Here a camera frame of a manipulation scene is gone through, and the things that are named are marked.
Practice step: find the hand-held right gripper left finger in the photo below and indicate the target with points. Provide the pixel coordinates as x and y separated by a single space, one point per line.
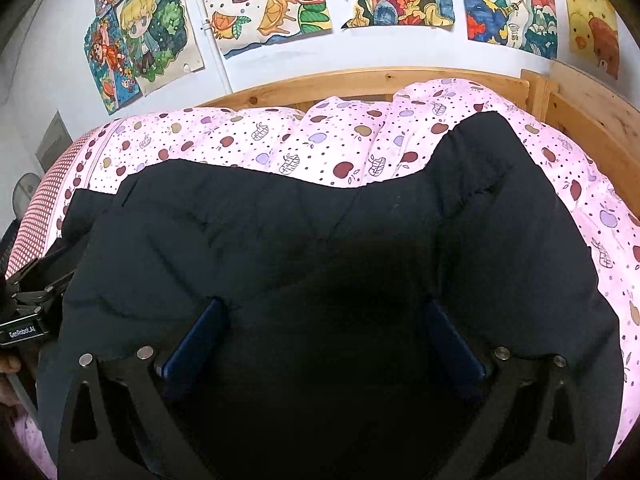
195 345

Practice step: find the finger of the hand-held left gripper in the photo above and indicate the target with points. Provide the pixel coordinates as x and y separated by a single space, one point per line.
47 262

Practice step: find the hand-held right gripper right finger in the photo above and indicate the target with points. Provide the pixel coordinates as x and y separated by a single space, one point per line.
450 355

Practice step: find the black puffer jacket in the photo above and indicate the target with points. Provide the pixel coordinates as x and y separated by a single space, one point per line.
320 240

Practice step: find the person's left hand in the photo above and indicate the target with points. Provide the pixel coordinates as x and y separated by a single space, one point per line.
9 364

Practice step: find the red checkered bed sheet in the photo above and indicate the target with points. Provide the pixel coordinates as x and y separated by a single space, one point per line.
45 195

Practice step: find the round standing fan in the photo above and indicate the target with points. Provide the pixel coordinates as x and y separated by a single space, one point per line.
25 192

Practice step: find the grey wall panel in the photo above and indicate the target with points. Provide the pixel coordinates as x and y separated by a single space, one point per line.
52 140

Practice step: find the orange-haired girl wall poster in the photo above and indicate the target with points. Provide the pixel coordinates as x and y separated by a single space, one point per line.
107 60

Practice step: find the blond character wall poster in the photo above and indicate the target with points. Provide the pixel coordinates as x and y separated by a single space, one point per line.
150 30

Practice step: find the wooden bed frame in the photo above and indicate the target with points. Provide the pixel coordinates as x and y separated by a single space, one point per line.
380 82

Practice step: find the fruit drawing wall poster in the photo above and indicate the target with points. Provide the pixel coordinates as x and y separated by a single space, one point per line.
270 5

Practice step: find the dragon drawing wall poster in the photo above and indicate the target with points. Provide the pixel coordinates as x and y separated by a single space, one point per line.
505 10

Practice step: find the yellow bear wall poster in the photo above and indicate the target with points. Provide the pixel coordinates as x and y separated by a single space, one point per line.
592 25

